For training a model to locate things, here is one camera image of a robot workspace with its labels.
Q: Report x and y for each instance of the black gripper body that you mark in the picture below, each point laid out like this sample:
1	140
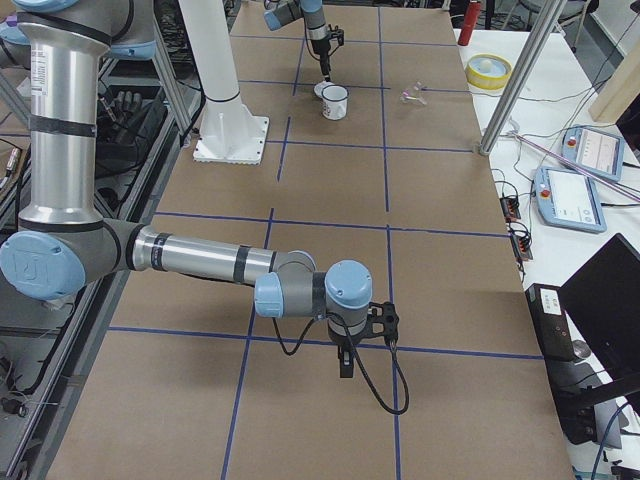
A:
343	344
320	49

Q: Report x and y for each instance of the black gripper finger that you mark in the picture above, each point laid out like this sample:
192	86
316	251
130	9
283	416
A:
345	364
325	69

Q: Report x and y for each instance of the white enamel mug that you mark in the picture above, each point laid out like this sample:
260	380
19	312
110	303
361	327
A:
335	102

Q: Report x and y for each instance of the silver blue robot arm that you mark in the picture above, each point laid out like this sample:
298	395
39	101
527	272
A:
63	243
316	27

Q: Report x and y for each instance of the clear plastic funnel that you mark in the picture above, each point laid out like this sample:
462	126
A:
413	95

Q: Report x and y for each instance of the red bottle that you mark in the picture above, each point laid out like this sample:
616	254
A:
469	22

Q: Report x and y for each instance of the brown cardboard table cover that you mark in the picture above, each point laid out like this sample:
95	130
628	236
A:
190	384

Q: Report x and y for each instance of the yellow white tape roll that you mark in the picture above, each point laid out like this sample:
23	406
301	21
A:
488	71

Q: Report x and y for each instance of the black computer box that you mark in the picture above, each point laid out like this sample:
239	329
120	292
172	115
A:
550	322

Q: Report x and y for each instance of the lower orange black connector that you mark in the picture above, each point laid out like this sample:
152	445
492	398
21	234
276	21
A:
521	245

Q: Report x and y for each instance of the orange black connector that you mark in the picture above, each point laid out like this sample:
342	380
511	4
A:
521	245
510	207

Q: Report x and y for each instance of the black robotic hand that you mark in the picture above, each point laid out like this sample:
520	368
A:
128	123

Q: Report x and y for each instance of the upper orange black connector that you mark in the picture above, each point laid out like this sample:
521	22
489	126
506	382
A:
510	207

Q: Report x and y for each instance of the black monitor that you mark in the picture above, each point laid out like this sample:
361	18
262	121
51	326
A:
602	300

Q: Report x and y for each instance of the lower teach pendant tablet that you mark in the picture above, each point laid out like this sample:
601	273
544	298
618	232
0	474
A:
567	199

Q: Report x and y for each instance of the teach pendant tablet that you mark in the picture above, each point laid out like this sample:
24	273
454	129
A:
599	151
567	199

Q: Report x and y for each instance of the thin metal rod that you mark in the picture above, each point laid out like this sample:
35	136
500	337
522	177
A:
580	169

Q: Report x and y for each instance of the upper teach pendant tablet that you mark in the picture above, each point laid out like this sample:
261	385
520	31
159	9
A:
599	151

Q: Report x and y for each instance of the wooden board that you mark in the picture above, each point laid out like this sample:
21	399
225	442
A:
620	90

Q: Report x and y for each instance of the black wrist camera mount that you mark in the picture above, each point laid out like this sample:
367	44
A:
382	322

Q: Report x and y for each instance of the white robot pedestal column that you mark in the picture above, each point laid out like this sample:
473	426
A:
228	131

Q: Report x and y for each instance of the aluminium frame post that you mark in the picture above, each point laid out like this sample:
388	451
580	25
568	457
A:
532	49

